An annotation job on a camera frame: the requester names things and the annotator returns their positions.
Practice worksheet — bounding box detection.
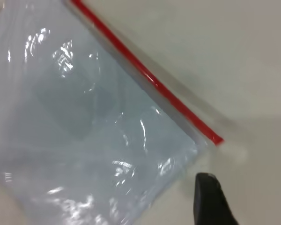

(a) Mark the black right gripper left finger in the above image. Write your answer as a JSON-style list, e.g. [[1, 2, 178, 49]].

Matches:
[[193, 172, 240, 225]]

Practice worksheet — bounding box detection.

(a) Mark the clear zip bag red zipper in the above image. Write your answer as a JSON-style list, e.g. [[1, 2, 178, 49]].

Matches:
[[0, 0, 225, 225]]

